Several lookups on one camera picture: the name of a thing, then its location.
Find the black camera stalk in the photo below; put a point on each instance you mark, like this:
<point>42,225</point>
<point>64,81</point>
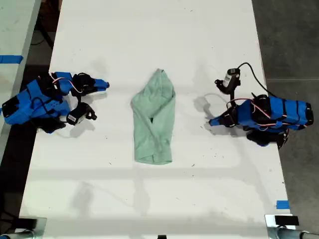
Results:
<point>79,99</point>
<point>233,93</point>

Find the long blue tape strip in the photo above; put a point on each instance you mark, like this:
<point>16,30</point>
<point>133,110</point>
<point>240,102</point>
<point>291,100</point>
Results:
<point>10,59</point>

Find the short blue tape strip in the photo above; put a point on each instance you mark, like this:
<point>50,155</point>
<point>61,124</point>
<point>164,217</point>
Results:
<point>282,204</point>

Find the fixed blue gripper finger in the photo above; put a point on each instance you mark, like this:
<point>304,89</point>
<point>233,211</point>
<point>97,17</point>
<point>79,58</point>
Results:
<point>221,117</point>
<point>102,83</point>

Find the silver metal bracket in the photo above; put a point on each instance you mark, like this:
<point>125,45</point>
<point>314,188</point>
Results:
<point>42,225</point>
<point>269,221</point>

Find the white side table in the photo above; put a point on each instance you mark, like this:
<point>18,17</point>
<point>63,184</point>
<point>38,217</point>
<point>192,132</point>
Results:
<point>15,30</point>

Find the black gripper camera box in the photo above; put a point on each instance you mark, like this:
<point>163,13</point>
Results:
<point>79,114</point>
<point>229,79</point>

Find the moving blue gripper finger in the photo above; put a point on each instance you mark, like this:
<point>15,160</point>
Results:
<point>228,123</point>
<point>101,88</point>

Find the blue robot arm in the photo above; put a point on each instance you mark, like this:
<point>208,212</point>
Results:
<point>25,104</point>
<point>286,112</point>

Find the pale green T-shirt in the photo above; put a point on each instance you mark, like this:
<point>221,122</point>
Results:
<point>154,119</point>

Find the small black box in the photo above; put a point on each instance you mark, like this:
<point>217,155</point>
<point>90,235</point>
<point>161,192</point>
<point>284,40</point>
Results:
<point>27,223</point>
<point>286,220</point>

